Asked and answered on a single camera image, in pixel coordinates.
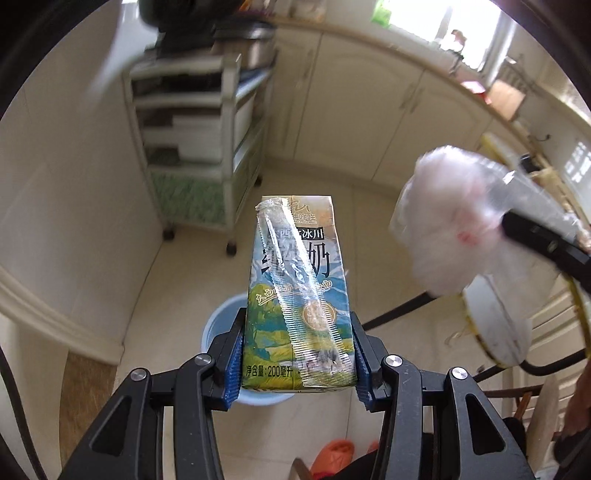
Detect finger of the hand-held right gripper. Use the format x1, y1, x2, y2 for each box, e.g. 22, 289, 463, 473
501, 210, 591, 296

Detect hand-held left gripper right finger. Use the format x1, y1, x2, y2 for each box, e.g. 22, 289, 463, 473
351, 311, 536, 480

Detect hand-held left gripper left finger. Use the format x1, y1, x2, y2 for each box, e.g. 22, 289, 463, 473
60, 307, 247, 480

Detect blue plastic bucket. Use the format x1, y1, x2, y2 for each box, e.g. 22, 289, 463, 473
202, 295, 296, 408

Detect printed milk carton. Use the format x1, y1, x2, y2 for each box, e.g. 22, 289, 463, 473
241, 194, 358, 392

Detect clear plastic bag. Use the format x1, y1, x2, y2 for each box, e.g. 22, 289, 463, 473
389, 144, 578, 298

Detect person's right forearm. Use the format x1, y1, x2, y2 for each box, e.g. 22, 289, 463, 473
561, 369, 591, 444

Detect round white table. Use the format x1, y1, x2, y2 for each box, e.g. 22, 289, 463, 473
358, 270, 591, 384

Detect orange slipper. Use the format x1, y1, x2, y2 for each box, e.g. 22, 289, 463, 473
309, 438, 356, 480

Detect cardboard box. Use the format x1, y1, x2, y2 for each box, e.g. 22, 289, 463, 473
487, 78, 527, 110

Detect wooden chair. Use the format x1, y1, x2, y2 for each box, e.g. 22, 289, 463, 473
480, 369, 574, 463

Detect cream kitchen base cabinets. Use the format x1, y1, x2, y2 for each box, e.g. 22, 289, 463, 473
265, 28, 591, 208

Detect window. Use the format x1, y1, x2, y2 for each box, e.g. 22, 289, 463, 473
383, 0, 504, 61

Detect white storage cart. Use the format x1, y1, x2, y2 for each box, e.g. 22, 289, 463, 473
122, 51, 278, 256

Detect metal basin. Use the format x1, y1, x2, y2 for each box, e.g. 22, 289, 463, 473
216, 27, 279, 68

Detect black kitchen appliance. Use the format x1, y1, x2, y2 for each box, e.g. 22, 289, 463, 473
139, 0, 220, 51

